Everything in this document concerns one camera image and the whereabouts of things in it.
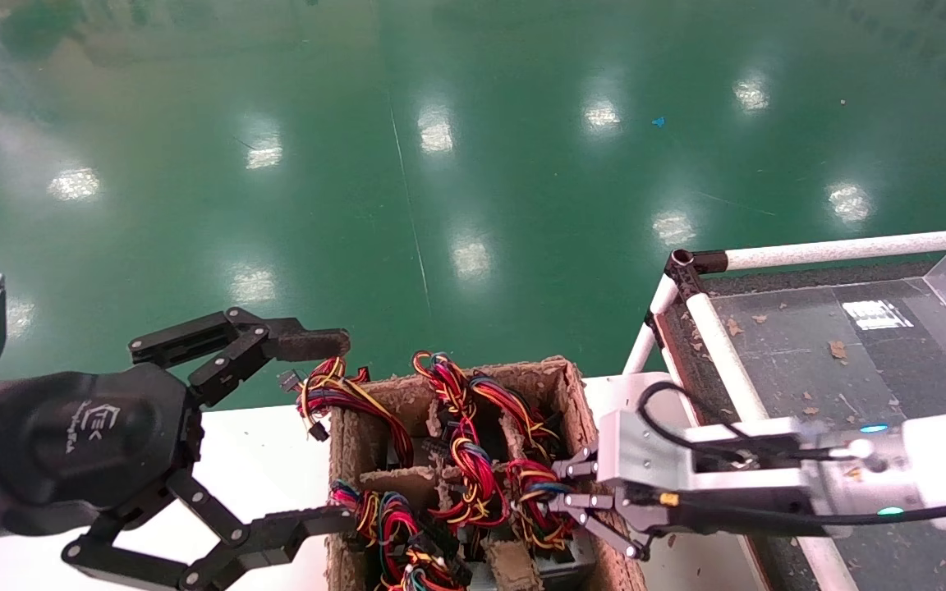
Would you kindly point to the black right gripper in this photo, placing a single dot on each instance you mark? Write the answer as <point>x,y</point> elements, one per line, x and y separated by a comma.
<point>719,525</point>

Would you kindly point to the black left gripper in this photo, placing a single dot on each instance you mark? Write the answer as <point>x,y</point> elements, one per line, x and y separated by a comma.
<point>71,443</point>

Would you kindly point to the brown cardboard divider box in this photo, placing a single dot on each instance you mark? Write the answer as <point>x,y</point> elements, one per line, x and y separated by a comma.
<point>350,443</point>

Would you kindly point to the white rack leg pipe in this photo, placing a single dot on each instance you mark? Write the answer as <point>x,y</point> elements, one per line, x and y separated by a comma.
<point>645,345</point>

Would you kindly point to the brown cardboard scrap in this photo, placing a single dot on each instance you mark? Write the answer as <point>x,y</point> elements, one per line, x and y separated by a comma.
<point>734,327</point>
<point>837,350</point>

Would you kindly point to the black pipe joint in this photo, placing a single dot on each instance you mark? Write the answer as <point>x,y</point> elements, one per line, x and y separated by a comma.
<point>686,279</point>

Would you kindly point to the white label sticker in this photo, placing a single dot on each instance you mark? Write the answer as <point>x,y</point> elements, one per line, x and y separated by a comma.
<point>875,314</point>

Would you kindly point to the long white rack pipe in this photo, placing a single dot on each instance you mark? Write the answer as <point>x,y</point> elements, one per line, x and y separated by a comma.
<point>851,249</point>

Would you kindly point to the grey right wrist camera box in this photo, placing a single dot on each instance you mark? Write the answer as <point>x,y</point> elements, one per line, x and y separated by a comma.
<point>645,451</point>

